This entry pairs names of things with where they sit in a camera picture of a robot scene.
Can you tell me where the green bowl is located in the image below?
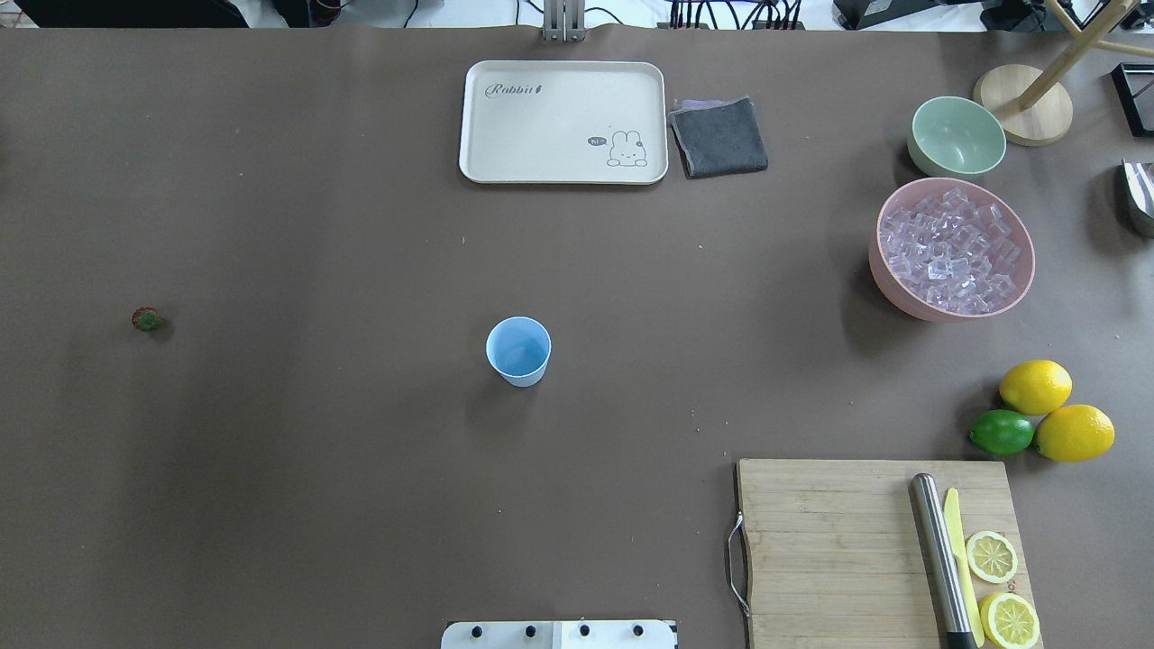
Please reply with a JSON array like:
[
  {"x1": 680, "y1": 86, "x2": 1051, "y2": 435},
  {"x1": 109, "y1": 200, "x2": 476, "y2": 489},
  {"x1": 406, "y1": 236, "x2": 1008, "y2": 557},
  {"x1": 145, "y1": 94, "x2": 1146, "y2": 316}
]
[{"x1": 907, "y1": 96, "x2": 1007, "y2": 180}]

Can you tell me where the wooden cutting board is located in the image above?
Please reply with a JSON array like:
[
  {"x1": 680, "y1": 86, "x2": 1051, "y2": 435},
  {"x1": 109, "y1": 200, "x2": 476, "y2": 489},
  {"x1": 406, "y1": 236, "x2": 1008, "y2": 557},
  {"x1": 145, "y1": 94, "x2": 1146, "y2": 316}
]
[{"x1": 735, "y1": 458, "x2": 1025, "y2": 648}]

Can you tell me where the pile of clear ice cubes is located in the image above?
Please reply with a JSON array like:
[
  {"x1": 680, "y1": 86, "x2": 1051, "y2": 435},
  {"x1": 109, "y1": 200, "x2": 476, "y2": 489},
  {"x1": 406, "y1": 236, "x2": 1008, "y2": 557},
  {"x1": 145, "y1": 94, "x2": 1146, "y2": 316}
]
[{"x1": 879, "y1": 187, "x2": 1024, "y2": 315}]

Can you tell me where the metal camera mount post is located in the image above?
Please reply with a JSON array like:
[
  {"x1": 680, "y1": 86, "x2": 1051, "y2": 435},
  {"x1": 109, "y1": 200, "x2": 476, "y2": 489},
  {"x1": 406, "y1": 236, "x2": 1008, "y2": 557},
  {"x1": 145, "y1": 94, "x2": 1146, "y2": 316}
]
[{"x1": 541, "y1": 0, "x2": 589, "y2": 42}]

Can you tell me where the blue cup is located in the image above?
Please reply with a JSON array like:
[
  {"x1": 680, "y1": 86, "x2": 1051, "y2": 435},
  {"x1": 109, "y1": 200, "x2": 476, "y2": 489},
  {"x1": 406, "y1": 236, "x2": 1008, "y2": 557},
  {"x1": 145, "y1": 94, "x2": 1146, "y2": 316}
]
[{"x1": 485, "y1": 315, "x2": 552, "y2": 388}]

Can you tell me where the yellow lemon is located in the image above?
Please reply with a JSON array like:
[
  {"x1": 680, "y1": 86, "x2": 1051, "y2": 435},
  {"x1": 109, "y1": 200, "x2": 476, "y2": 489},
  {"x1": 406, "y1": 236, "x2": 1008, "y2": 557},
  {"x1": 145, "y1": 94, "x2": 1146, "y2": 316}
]
[
  {"x1": 998, "y1": 359, "x2": 1073, "y2": 416},
  {"x1": 1033, "y1": 404, "x2": 1116, "y2": 462}
]

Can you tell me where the black glass rack tray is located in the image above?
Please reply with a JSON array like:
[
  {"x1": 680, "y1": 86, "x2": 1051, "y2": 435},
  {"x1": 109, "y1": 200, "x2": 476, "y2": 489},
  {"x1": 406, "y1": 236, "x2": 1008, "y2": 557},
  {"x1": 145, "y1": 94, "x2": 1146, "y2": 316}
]
[{"x1": 1110, "y1": 62, "x2": 1153, "y2": 137}]

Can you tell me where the upper lemon half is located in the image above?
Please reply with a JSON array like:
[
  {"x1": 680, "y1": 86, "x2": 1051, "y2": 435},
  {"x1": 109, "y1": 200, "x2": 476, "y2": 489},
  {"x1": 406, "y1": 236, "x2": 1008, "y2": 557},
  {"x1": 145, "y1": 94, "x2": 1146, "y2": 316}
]
[{"x1": 964, "y1": 530, "x2": 1021, "y2": 584}]

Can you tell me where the yellow plastic knife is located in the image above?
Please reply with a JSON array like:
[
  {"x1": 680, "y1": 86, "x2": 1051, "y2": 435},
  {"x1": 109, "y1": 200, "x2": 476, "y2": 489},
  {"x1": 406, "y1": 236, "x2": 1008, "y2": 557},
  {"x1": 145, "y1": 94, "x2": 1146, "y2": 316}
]
[{"x1": 943, "y1": 488, "x2": 986, "y2": 648}]

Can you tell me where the grey folded cloth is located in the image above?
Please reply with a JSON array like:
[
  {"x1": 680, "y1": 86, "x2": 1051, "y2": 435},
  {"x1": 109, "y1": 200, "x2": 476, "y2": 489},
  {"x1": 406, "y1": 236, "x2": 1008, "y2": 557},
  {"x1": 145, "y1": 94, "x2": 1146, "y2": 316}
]
[{"x1": 667, "y1": 97, "x2": 769, "y2": 179}]

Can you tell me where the green lime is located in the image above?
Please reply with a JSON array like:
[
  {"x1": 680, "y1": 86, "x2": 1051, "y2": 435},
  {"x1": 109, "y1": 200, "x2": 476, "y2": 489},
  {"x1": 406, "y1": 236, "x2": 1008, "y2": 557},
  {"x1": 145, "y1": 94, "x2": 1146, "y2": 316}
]
[{"x1": 968, "y1": 409, "x2": 1036, "y2": 456}]

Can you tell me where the wooden cup stand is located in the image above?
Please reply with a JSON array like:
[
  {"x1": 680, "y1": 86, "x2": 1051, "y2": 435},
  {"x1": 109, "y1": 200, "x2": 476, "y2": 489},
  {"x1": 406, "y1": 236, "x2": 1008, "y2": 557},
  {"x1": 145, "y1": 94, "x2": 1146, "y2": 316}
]
[{"x1": 973, "y1": 0, "x2": 1154, "y2": 147}]

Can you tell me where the pink bowl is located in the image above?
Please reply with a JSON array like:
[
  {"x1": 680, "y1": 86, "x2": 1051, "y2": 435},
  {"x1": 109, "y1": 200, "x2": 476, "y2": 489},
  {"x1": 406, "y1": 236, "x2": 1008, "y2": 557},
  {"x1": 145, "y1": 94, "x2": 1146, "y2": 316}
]
[{"x1": 868, "y1": 177, "x2": 1036, "y2": 325}]

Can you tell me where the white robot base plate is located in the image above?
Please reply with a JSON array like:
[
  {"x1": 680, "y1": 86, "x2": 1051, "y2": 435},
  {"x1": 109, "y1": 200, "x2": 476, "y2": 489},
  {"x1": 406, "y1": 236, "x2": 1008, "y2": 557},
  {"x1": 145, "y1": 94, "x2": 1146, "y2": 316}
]
[{"x1": 440, "y1": 619, "x2": 679, "y2": 648}]

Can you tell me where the upper yellow lemon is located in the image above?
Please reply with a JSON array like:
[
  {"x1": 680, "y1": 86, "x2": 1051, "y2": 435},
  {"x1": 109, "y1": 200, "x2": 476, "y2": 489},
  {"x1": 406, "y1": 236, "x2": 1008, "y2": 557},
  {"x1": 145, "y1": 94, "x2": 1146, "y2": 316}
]
[{"x1": 998, "y1": 359, "x2": 1073, "y2": 416}]

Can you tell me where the cream rabbit tray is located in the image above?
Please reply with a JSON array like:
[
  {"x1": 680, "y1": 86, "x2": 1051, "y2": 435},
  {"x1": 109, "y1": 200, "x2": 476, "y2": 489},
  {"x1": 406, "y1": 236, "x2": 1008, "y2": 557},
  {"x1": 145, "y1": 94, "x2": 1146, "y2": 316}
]
[{"x1": 458, "y1": 60, "x2": 669, "y2": 185}]

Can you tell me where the lower lemon half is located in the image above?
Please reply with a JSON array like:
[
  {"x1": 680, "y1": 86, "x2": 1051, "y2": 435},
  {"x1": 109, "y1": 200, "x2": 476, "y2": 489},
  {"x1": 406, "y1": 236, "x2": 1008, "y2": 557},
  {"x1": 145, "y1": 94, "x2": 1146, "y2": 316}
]
[{"x1": 977, "y1": 592, "x2": 1041, "y2": 648}]

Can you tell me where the lemon half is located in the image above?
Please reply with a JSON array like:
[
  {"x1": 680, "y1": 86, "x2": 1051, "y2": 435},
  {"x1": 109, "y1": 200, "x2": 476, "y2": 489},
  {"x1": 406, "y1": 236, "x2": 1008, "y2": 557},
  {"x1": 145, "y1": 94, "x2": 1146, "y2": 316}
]
[
  {"x1": 977, "y1": 592, "x2": 1041, "y2": 648},
  {"x1": 964, "y1": 530, "x2": 1021, "y2": 584}
]

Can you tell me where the lower yellow lemon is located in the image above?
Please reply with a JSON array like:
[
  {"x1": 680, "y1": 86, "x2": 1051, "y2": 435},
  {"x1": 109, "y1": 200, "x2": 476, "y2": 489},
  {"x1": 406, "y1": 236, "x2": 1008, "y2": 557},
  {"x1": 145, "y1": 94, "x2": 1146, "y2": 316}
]
[{"x1": 1033, "y1": 404, "x2": 1116, "y2": 462}]

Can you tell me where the red strawberry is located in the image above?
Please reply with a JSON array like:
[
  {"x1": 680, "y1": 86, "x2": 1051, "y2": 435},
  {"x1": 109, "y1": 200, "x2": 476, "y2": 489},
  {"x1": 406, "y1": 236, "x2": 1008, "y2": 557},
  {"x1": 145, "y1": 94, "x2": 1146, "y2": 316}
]
[{"x1": 132, "y1": 306, "x2": 166, "y2": 333}]

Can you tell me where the steel ice scoop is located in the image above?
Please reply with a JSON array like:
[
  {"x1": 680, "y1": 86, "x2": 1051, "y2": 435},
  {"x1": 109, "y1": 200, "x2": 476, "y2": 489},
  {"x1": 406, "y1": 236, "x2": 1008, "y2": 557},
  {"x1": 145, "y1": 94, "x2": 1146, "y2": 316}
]
[{"x1": 1121, "y1": 161, "x2": 1153, "y2": 239}]

